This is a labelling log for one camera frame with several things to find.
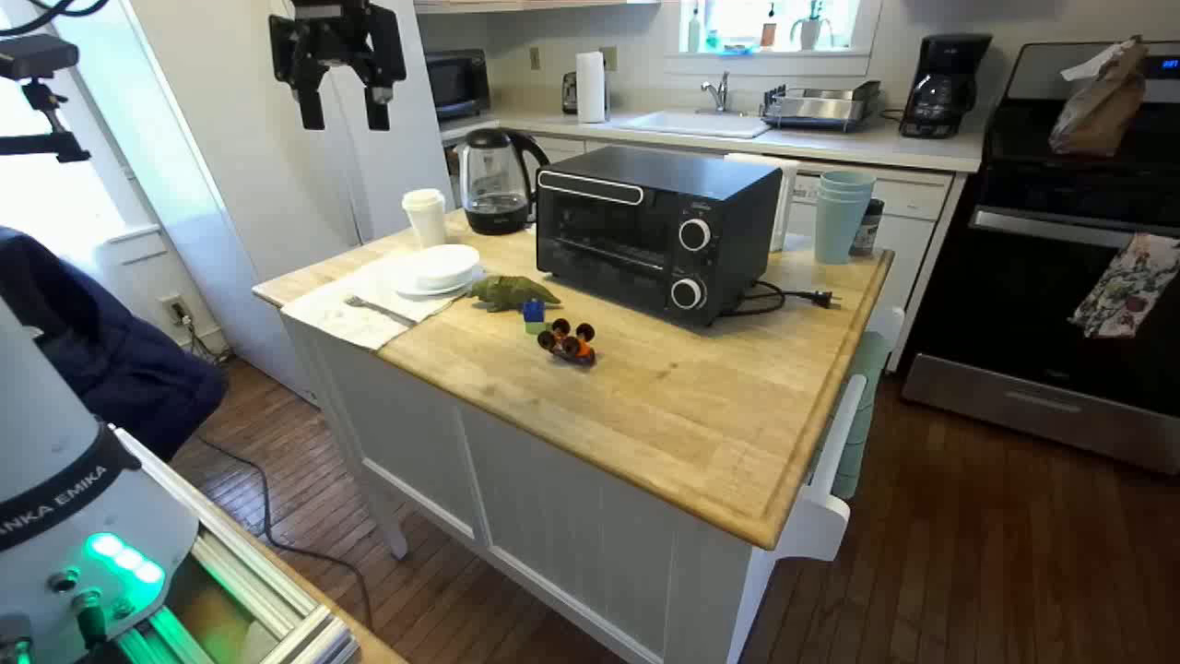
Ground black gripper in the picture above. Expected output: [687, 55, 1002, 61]
[288, 0, 396, 133]

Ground green plush toy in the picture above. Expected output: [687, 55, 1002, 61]
[473, 274, 565, 318]

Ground black microwave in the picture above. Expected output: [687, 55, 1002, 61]
[423, 47, 495, 125]

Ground white paper cup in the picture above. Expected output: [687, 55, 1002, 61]
[396, 183, 451, 251]

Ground glass electric kettle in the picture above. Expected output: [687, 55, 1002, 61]
[441, 125, 551, 239]

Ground white bowl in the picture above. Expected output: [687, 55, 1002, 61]
[396, 239, 485, 288]

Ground white plate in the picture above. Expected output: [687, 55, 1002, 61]
[385, 269, 490, 303]

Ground metal fork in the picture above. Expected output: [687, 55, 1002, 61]
[341, 291, 423, 330]

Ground white stained dish cloth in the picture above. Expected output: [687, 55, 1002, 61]
[276, 251, 476, 356]

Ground white paper towel roll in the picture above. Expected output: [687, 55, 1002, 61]
[571, 47, 612, 125]

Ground black toaster oven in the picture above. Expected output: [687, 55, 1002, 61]
[532, 145, 784, 330]

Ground white kitchen sink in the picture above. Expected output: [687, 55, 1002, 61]
[607, 106, 769, 140]

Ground dark blue fabric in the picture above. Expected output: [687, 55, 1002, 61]
[0, 226, 230, 463]

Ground chrome faucet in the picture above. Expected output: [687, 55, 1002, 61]
[696, 68, 736, 116]

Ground kitchen window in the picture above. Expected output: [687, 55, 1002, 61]
[675, 0, 883, 61]

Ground white vase with plant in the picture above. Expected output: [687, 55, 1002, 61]
[787, 0, 824, 55]

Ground grey dish rack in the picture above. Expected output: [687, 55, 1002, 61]
[758, 78, 883, 137]

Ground white wooden-top kitchen island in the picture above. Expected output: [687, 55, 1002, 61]
[251, 205, 911, 664]

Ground stacked teal cups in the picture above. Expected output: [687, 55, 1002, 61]
[811, 164, 881, 265]

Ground small dark container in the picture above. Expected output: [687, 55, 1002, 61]
[852, 196, 888, 256]

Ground black coffee maker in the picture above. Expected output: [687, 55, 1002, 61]
[894, 30, 995, 140]

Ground teal hanging towel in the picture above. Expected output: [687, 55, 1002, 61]
[830, 326, 893, 501]

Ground black kitchen stove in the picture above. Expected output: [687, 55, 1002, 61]
[900, 38, 1180, 480]

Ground brown paper bag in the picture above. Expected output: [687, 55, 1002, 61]
[1043, 31, 1149, 163]

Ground floral dish towel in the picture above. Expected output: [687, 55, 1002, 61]
[1065, 231, 1180, 344]

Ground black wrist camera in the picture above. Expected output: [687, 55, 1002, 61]
[266, 12, 410, 93]

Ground white wall outlet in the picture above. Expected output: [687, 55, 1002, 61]
[156, 288, 199, 335]

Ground black camera on tripod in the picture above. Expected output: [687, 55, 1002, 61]
[0, 30, 95, 164]

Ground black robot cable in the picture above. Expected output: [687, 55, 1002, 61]
[0, 0, 109, 38]

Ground black floor cable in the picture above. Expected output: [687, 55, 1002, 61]
[196, 435, 379, 629]

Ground black power cord with plug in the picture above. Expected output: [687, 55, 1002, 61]
[722, 276, 839, 319]

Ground aluminium robot stand frame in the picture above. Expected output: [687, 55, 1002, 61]
[108, 420, 410, 664]

